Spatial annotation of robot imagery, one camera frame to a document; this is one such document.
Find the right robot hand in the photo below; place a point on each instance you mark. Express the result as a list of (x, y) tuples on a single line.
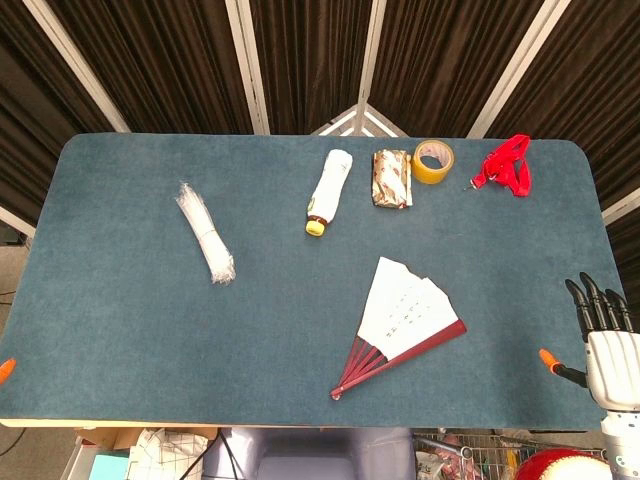
[(612, 370)]

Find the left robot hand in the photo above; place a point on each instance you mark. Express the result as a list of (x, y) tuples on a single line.
[(6, 371)]

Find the red ribbed paper folding fan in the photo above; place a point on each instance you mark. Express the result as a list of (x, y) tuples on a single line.
[(400, 310)]

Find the red and white ball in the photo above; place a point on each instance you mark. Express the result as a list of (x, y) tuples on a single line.
[(555, 467)]

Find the cardboard box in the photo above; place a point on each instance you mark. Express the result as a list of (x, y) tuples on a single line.
[(115, 437)]

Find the teal box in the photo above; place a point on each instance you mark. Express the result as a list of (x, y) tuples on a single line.
[(110, 467)]

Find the blue felt table cover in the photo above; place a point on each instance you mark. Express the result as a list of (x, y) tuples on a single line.
[(150, 325)]

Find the white checkered cloth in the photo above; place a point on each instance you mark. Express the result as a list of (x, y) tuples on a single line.
[(165, 455)]

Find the yellow packing tape roll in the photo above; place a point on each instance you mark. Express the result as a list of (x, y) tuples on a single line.
[(430, 176)]

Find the foil snack packet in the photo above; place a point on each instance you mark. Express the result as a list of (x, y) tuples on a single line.
[(391, 180)]

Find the grey purple robot torso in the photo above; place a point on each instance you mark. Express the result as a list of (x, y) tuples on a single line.
[(310, 455)]

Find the white labelled bottle yellow cap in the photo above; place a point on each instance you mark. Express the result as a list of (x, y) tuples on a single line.
[(330, 190)]

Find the dark brown pleated curtain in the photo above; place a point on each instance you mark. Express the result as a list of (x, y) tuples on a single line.
[(310, 60)]

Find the white screen frame post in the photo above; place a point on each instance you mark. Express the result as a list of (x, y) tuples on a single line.
[(247, 65), (15, 222), (76, 65), (520, 65), (371, 50), (622, 207)]

